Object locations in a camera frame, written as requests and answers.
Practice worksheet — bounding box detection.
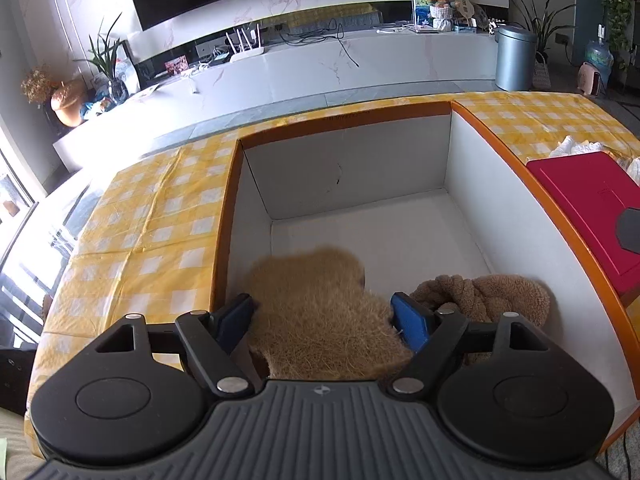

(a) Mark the red flat box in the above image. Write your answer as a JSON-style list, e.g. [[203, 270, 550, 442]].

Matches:
[[526, 151, 640, 297]]

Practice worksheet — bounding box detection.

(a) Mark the white plastic bag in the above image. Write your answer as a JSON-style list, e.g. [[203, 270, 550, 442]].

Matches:
[[547, 135, 640, 182]]

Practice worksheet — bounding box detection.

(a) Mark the dried flower bouquet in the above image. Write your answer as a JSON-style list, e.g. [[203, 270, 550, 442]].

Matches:
[[20, 66, 56, 106]]

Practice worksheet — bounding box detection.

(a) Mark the blue water bottle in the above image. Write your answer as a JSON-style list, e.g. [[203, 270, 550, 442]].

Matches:
[[586, 25, 615, 84]]

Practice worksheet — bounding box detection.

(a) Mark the green plant in glass vase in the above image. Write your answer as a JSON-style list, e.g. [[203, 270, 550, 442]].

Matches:
[[75, 12, 132, 107]]

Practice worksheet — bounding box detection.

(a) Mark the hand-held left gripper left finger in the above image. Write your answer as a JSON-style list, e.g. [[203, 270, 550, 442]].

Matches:
[[94, 292, 257, 396]]

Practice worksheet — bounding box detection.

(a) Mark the brown fuzzy plush toy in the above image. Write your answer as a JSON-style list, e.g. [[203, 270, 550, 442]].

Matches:
[[242, 245, 417, 382]]

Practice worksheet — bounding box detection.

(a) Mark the black picture frame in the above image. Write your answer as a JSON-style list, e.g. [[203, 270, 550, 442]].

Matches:
[[122, 39, 145, 94]]

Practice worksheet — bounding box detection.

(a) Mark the white router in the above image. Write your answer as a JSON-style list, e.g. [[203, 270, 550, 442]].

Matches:
[[225, 22, 266, 64]]

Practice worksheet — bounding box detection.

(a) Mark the pink space heater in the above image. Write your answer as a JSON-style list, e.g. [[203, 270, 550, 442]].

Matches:
[[577, 61, 605, 97]]

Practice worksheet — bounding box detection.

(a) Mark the white marble television console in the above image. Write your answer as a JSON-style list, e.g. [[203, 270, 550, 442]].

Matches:
[[52, 27, 502, 174]]

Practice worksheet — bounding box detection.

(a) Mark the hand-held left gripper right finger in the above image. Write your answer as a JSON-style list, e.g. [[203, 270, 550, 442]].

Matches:
[[387, 291, 551, 395]]

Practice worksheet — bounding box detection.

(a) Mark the brown teddy bear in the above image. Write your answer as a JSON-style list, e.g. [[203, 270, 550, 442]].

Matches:
[[427, 0, 456, 34]]

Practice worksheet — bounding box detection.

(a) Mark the golden acorn jar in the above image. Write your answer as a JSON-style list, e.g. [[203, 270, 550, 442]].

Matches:
[[50, 79, 89, 127]]

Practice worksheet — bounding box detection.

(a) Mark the tall potted green plant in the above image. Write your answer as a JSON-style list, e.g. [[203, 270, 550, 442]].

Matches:
[[500, 0, 577, 89]]

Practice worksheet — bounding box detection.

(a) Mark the orange white cardboard box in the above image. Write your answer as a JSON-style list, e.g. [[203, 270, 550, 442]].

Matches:
[[212, 101, 640, 457]]

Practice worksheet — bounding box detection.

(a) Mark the black cable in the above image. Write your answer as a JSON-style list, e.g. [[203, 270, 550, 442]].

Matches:
[[279, 16, 361, 69]]

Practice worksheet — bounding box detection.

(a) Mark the silver trash can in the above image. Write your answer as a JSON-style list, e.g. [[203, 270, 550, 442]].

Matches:
[[495, 25, 539, 93]]

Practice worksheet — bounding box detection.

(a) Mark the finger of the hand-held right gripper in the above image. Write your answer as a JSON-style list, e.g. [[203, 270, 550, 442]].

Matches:
[[617, 207, 640, 252]]

